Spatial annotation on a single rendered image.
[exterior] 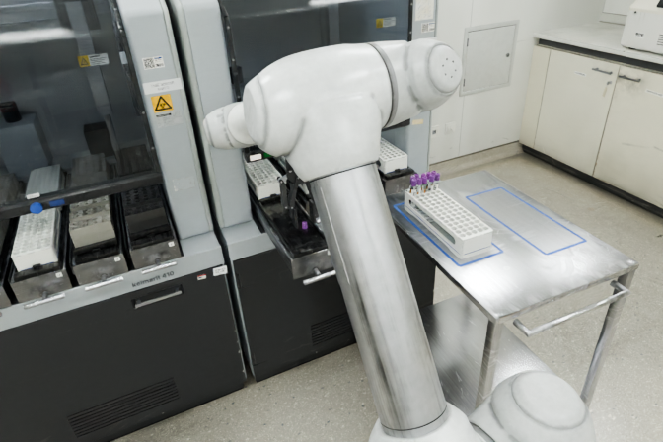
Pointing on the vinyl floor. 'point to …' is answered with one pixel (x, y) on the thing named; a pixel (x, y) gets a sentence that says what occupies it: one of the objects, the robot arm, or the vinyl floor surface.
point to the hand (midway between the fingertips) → (303, 214)
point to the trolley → (509, 286)
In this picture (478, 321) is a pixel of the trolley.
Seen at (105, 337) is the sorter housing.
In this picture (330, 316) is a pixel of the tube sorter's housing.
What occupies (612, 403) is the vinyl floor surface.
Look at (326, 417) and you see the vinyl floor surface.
